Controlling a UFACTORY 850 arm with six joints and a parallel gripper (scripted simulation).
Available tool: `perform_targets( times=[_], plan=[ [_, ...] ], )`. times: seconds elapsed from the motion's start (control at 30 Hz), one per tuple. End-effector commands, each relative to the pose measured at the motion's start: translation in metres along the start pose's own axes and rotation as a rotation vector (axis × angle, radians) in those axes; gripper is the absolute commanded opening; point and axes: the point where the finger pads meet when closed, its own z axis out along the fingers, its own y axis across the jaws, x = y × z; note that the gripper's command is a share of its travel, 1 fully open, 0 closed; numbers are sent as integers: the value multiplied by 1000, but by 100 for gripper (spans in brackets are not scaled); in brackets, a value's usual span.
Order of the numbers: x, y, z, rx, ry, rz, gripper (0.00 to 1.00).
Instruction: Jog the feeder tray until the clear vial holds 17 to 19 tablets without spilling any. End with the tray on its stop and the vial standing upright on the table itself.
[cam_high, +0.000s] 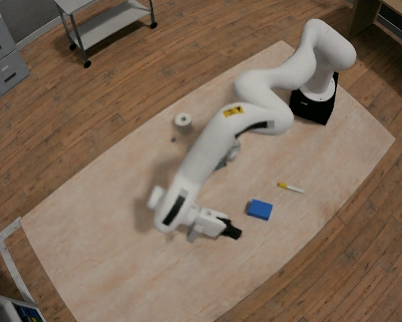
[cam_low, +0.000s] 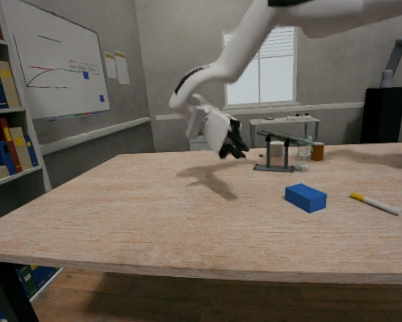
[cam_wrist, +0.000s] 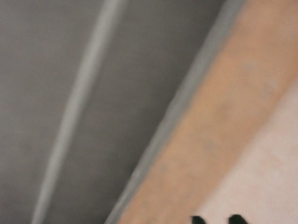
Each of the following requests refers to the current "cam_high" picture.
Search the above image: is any blue rectangular block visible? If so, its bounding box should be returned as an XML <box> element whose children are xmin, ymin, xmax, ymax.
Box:
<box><xmin>247</xmin><ymin>199</ymin><xmax>273</xmax><ymax>221</ymax></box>

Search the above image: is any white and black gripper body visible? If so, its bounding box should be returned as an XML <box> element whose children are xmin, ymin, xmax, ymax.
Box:
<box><xmin>189</xmin><ymin>206</ymin><xmax>227</xmax><ymax>236</ymax></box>

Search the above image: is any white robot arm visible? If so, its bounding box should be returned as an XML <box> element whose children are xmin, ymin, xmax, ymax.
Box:
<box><xmin>146</xmin><ymin>19</ymin><xmax>356</xmax><ymax>243</ymax></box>

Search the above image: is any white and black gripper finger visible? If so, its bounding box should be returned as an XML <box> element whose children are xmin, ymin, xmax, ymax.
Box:
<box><xmin>215</xmin><ymin>229</ymin><xmax>238</xmax><ymax>239</ymax></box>
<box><xmin>215</xmin><ymin>216</ymin><xmax>241</xmax><ymax>237</ymax></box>

